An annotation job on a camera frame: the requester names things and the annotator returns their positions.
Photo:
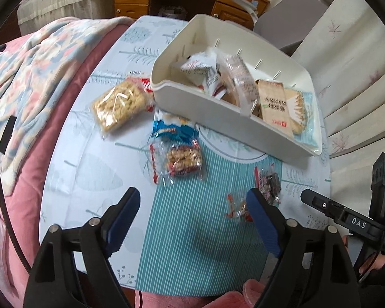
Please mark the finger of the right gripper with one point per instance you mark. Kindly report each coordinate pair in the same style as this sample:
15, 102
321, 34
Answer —
325, 205

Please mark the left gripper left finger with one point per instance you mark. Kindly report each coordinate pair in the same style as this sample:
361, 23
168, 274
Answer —
72, 269

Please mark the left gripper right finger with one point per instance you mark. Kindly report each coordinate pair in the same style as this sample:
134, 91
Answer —
313, 268

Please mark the small dark candy packet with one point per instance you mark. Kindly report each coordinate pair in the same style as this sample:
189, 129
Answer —
267, 181

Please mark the small red candy wrapper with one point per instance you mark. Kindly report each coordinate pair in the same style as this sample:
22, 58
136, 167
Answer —
237, 207

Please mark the beige printed snack packet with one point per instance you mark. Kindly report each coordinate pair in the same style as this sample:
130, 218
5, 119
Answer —
274, 109

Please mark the mixed nuts clear packet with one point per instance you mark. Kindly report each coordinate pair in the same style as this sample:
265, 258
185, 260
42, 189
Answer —
172, 161

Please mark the clear bag of crackers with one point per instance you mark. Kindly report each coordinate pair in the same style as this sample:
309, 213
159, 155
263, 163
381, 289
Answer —
113, 109

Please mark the blue white snack packet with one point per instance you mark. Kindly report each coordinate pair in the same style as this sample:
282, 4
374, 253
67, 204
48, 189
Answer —
173, 127

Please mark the large clear printed snack bag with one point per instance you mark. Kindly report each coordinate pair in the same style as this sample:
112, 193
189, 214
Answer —
235, 76

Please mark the red Lipo cookies packet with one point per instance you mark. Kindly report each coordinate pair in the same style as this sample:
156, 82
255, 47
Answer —
146, 85

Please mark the white grey snack packet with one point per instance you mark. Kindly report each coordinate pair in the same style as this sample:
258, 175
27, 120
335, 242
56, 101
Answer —
202, 70

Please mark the yellow cake clear package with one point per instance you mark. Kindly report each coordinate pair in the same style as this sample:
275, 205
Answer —
301, 113

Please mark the person's right hand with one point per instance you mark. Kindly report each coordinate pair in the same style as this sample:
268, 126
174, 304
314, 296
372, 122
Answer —
363, 258

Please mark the tree-patterned tablecloth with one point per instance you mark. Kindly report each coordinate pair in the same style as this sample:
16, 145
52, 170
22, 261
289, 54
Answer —
88, 172

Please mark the teal striped placemat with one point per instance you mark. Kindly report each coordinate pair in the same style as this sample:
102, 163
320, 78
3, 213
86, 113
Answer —
191, 247

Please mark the black remote on blanket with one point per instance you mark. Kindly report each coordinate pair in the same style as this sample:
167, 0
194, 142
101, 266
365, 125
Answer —
7, 134

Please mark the white plastic storage bin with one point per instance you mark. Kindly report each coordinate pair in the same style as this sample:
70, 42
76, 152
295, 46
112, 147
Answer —
175, 94

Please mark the floral pastel blanket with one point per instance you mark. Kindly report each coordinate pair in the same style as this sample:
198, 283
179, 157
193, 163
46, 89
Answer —
34, 77

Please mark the grey office chair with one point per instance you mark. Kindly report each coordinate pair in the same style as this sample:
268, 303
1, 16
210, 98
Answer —
288, 23

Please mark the lace-covered piano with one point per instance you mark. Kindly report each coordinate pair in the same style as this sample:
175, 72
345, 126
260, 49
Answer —
34, 14

